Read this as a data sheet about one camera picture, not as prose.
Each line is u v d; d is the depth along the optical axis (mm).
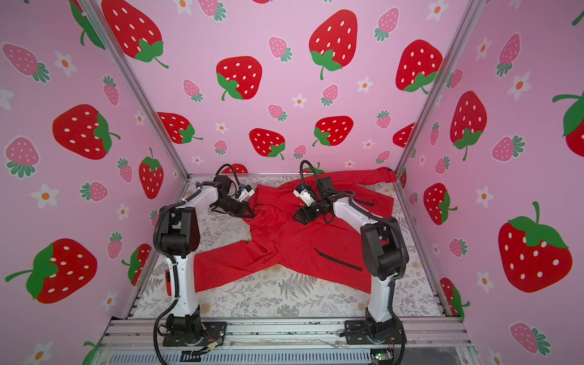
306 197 855
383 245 525
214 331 744
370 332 660
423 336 731
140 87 863
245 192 954
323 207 716
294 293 834
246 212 956
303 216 839
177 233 594
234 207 904
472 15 692
